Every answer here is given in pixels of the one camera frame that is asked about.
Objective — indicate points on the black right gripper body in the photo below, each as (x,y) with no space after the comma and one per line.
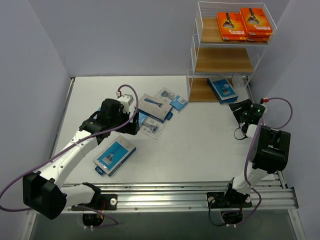
(240,107)

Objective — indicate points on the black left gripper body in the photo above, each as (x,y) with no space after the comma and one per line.
(133,124)

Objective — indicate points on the grey blue Harry's box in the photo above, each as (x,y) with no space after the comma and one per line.
(114,156)

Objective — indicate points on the orange Gillette box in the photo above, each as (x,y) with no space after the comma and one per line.
(230,26)
(255,22)
(258,38)

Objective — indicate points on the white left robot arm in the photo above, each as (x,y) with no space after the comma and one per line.
(43,191)

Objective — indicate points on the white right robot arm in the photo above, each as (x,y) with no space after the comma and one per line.
(268,153)

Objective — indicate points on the clear blister razor pack left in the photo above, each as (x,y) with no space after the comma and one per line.
(150,126)

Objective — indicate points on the clear blister razor pack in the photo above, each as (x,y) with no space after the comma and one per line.
(150,126)
(167,96)

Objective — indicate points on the Harry's box upper white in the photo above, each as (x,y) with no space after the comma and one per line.
(155,108)

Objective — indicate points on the clear blister razor pack top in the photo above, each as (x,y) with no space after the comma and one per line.
(167,96)

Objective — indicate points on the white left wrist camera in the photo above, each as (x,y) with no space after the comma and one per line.
(126,100)

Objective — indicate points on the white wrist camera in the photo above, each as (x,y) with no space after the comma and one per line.
(264,103)
(126,100)

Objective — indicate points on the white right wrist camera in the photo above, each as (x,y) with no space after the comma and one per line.
(264,103)

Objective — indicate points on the white wire wooden shelf rack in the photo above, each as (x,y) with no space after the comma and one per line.
(211,56)

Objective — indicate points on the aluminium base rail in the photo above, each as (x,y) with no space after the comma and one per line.
(191,196)

